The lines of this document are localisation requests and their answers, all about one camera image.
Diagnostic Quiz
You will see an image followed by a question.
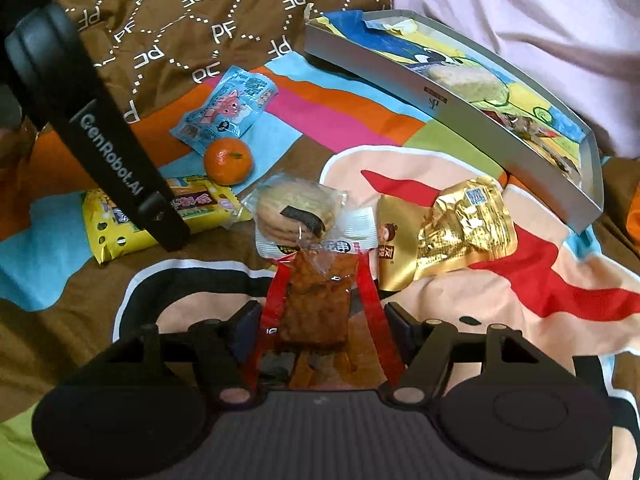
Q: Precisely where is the red spicy snack packet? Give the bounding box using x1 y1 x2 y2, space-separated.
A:
244 250 405 390

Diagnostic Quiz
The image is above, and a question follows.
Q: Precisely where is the gold foil snack packet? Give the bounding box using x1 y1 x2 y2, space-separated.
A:
376 177 518 292

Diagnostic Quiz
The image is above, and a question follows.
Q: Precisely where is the yellow biscuit packet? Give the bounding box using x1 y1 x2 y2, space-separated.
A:
82 176 252 263

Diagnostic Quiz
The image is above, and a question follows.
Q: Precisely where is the round cracker clear packet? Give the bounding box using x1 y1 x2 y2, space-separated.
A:
241 172 378 260

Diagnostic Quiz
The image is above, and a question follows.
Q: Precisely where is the orange mandarin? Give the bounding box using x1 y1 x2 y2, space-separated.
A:
203 138 254 186

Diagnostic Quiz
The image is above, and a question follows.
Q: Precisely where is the light blue sausage packet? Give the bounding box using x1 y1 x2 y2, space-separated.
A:
170 66 278 155

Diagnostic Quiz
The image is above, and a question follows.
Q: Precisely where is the brown snack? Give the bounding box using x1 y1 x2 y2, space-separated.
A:
488 112 555 145

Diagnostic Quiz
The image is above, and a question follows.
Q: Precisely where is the brown PF patterned pillow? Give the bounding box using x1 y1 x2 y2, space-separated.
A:
54 0 390 126

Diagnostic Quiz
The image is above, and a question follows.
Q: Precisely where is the grey tray with drawing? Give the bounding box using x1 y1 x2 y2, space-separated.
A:
305 10 604 232

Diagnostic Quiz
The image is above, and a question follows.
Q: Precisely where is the pink hanging cloth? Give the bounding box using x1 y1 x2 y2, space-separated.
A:
392 0 639 158

